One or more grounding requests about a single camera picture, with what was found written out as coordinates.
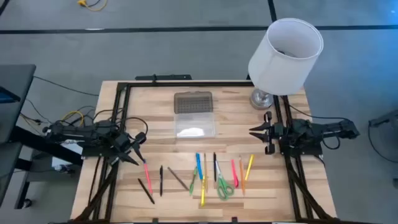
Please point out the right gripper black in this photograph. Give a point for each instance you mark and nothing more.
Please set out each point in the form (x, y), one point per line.
(270, 148)

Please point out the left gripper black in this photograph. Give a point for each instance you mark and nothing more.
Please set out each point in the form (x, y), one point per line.
(141, 137)

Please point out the pink pencil blue cap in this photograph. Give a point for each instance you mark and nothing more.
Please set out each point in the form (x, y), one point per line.
(148, 177)

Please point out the black click pen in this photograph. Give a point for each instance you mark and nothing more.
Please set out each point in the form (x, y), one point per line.
(161, 180)

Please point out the thin black pen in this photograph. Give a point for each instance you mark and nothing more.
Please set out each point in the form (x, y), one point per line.
(146, 191)

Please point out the yellow highlighter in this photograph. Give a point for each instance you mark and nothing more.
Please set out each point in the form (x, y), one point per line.
(203, 193)
(249, 167)

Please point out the orange pencil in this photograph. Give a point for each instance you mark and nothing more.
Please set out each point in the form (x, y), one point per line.
(241, 174)

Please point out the grey pen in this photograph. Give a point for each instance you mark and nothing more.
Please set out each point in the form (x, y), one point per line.
(178, 178)

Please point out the pink highlighter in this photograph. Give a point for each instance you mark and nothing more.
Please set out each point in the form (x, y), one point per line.
(234, 174)

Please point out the black pen white print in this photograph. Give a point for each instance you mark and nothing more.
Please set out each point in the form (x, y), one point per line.
(214, 166)

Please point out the green mechanical pencil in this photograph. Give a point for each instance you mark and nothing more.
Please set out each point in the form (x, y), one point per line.
(193, 182)

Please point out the blue pen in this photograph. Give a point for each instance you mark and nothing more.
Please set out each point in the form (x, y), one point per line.
(199, 166)

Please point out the clear plastic pencil box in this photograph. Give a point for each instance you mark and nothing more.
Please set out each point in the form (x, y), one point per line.
(194, 124)

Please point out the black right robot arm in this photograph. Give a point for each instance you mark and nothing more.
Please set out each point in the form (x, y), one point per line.
(311, 130)

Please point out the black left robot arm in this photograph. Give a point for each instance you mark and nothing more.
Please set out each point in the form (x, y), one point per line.
(93, 130)

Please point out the table lamp white shade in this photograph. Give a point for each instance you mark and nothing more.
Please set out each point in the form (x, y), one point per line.
(280, 68)

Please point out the white printed label sheet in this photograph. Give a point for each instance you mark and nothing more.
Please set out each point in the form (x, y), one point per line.
(62, 161)

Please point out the black caster wheel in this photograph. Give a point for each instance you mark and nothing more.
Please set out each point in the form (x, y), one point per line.
(27, 203)

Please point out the dark tablet screen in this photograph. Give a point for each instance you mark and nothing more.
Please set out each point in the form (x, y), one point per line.
(7, 96)

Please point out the grey desk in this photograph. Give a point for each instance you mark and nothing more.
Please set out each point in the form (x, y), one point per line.
(15, 77)

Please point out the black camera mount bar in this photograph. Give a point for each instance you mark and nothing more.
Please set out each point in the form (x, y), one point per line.
(168, 77)

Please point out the black aluminium table frame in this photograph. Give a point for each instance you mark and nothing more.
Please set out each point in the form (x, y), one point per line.
(186, 84)

